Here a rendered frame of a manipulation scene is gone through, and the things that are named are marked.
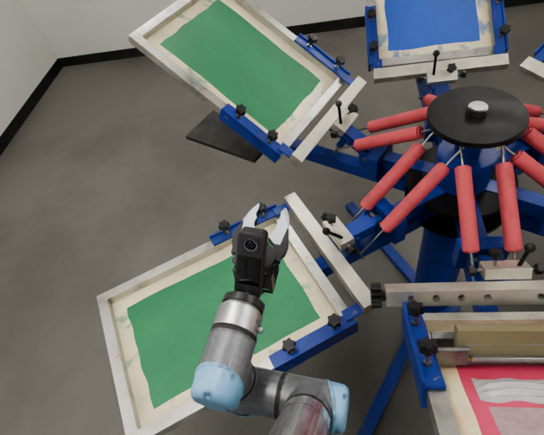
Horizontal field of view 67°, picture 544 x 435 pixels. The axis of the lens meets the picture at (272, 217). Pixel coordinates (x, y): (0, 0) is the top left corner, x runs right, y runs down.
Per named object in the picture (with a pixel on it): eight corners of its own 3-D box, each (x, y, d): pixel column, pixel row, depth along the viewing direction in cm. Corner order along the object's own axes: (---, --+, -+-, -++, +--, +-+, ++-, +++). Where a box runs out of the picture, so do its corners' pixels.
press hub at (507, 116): (475, 333, 221) (569, 141, 119) (397, 334, 229) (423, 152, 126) (459, 269, 246) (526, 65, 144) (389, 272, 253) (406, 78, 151)
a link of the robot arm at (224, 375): (197, 407, 64) (178, 391, 58) (219, 341, 71) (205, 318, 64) (244, 419, 62) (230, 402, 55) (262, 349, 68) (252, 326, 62)
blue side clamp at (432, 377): (445, 409, 89) (446, 382, 87) (421, 408, 90) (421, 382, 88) (420, 329, 117) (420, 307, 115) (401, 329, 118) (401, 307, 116)
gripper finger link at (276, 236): (284, 223, 83) (264, 258, 78) (284, 204, 79) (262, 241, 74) (299, 227, 82) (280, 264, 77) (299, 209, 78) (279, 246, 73)
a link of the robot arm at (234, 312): (208, 318, 64) (259, 329, 62) (218, 292, 66) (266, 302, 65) (215, 337, 70) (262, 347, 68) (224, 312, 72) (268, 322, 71)
